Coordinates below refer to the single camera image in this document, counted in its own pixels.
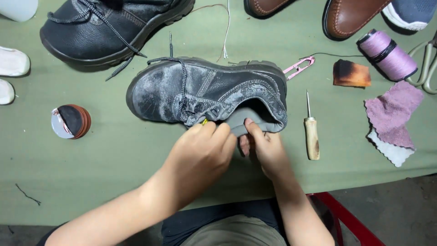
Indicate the lilac thread spool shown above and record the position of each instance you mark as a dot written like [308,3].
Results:
[389,54]

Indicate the dusty black work shoe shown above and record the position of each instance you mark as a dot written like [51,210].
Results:
[211,90]

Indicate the brown leather loafer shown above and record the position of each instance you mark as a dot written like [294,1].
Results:
[351,17]
[264,6]

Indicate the person's left fingers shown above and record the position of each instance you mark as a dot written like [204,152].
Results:
[213,131]

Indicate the green table cloth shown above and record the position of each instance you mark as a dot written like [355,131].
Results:
[102,164]

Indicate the round shoe polish tin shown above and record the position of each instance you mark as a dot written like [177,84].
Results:
[71,121]

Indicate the person's right hand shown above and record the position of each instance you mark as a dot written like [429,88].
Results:
[269,153]

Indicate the white plastic container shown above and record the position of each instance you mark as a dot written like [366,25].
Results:
[18,8]

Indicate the black thread scrap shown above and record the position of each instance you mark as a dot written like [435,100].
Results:
[27,195]

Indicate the pink cloth rag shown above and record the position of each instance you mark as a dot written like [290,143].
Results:
[394,112]

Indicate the person's left hand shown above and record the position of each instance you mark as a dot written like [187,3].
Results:
[199,159]

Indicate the clean black work shoe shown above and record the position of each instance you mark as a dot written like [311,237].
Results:
[109,29]

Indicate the blue sneaker with white sole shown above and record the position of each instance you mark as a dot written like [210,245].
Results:
[409,13]

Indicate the scorched orange sponge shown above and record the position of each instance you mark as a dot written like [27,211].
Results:
[351,73]

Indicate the pink thread snips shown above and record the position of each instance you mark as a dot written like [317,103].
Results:
[299,67]

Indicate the red plastic stool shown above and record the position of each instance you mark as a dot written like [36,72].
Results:
[344,218]

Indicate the small yellow tool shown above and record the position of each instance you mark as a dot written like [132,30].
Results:
[204,121]

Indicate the person's dark trousers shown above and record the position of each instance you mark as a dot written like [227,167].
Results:
[222,225]

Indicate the white cloth rag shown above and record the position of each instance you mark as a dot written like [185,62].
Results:
[391,150]

